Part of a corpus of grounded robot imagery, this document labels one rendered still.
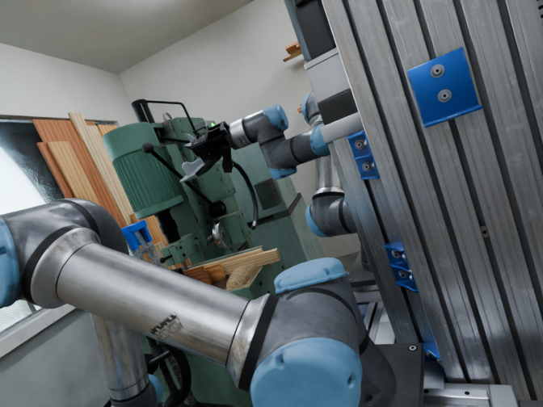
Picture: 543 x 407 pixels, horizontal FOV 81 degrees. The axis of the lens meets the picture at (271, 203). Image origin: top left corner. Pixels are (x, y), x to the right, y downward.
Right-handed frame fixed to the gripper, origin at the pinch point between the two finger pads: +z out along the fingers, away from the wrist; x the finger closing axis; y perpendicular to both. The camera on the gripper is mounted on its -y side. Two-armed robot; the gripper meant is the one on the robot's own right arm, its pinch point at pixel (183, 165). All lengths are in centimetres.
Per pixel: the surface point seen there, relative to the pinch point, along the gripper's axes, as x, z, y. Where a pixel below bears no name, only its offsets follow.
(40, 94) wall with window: -155, 163, -6
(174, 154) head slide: -20.6, 15.1, -10.2
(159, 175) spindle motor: -5.2, 14.5, -4.3
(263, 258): 20.3, -9.1, -33.8
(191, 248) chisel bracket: 10.7, 18.8, -29.1
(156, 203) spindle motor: 3.4, 17.6, -7.9
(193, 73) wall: -240, 88, -87
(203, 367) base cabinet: 50, 19, -42
